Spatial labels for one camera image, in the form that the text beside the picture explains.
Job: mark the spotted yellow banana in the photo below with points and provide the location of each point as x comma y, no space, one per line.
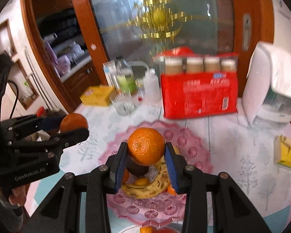
148,189

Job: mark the person's left hand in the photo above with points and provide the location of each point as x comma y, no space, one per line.
15,194

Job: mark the wooden framed wall shelf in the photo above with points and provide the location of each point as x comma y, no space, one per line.
4,38
26,87

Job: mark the clear drinking glass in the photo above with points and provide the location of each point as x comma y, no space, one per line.
140,87
122,104

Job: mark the red bucket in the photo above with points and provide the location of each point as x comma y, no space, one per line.
40,111

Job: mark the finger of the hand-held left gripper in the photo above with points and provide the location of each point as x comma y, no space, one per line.
48,123
72,136

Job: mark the printed floral tablecloth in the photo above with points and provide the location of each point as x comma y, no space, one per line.
232,138

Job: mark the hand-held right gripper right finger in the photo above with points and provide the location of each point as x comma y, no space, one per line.
172,172

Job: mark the red cardboard package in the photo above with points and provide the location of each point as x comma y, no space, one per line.
198,97

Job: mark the gold hanging ornament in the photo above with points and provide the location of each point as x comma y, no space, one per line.
157,17

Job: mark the white plastic bottle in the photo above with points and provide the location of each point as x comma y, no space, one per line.
151,85

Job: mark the glass jar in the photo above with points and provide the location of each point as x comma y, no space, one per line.
173,65
194,65
212,65
229,65

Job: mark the white and blue carton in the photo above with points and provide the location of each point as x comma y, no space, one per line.
109,72

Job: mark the small tangerine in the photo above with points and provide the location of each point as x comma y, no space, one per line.
141,182
125,174
145,229

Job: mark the wooden doorway frame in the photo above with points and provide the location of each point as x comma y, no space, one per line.
87,29

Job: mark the wooden kitchen cabinet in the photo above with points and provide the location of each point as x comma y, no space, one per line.
80,77

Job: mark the pink glass plate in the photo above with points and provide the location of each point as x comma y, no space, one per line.
196,150

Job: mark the wooden door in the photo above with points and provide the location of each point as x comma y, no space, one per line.
254,17

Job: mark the white countertop appliance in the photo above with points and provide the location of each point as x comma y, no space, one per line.
264,77

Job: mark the clear bottle with green label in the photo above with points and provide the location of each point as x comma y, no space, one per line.
126,80

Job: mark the yellow tissue pack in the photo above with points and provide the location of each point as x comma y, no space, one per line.
287,153

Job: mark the dark avocado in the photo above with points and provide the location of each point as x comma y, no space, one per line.
137,168

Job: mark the yellow box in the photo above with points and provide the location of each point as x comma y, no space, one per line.
97,94

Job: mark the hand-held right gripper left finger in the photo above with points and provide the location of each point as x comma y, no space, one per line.
118,172

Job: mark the large orange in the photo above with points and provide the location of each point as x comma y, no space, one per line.
145,145

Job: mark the person's left forearm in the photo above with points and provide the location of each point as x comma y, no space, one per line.
0,219

